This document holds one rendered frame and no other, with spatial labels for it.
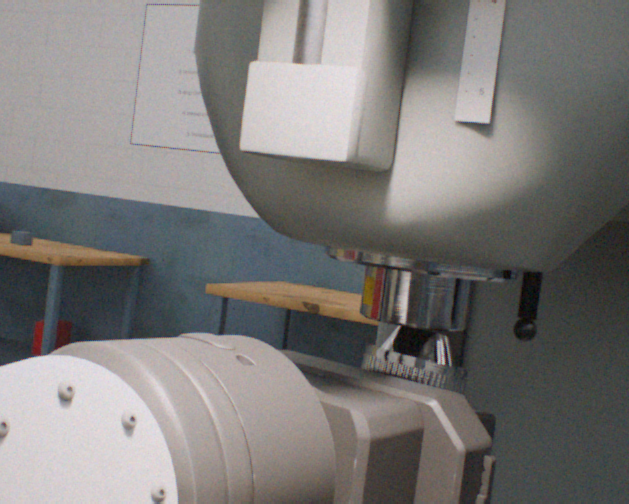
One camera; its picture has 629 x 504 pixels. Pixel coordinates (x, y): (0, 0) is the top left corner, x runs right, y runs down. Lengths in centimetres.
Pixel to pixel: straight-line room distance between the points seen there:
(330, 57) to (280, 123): 3
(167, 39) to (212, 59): 543
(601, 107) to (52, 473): 22
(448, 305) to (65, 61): 592
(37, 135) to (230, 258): 165
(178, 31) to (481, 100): 547
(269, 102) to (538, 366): 52
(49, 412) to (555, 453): 62
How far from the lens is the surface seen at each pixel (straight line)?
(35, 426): 21
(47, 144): 629
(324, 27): 31
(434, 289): 40
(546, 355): 79
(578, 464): 80
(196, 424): 27
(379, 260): 38
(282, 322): 509
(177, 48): 576
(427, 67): 33
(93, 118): 607
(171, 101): 572
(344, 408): 33
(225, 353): 31
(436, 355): 42
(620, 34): 34
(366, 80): 30
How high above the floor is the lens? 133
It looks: 3 degrees down
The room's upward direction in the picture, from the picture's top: 7 degrees clockwise
